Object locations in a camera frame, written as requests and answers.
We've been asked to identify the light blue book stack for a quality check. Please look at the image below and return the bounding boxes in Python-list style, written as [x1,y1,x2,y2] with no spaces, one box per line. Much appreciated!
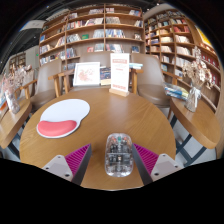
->
[128,62,144,70]

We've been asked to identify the dark cover book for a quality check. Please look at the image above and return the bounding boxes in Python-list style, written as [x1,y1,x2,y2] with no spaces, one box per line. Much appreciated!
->
[99,66,112,86]

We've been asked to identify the stack of books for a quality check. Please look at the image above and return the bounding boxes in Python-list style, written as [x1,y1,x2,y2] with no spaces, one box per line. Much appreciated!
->
[163,82,189,102]

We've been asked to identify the wooden bookshelf with yellow poster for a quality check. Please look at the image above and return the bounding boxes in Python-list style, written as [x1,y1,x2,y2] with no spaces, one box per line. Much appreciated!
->
[143,9,223,111]

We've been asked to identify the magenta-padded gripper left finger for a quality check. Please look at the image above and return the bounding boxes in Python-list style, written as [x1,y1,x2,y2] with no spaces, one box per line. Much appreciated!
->
[40,143,92,186]

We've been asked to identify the distant wooden bookshelf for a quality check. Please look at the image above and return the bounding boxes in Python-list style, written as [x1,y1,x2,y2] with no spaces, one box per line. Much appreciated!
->
[8,52,27,71]

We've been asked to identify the transparent computer mouse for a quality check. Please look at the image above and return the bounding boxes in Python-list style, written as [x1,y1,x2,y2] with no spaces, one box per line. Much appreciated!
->
[104,132,134,178]

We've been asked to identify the white sign with wooden base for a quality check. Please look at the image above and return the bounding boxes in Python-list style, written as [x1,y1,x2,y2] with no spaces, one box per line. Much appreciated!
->
[108,52,131,98]

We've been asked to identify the wide wooden bookshelf unit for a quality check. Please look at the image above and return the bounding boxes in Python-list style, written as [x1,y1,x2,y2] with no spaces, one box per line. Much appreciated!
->
[38,3,145,71]

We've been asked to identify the glass vase pale dried flowers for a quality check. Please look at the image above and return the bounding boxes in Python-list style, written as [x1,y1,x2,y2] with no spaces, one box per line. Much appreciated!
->
[182,46,213,113]

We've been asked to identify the round wooden side table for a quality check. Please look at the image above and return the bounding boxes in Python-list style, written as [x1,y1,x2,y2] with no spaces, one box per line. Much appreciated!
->
[0,96,33,158]
[169,96,222,168]

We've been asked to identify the white mouse pad red rest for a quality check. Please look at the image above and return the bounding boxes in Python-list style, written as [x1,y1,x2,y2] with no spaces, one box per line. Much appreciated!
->
[35,98,91,139]

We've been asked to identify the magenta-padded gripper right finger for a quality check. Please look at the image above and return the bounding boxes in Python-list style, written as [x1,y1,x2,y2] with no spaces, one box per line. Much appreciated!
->
[131,143,184,186]

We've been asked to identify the white framed floral picture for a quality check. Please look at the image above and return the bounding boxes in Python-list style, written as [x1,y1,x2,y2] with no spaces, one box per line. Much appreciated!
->
[72,61,101,88]

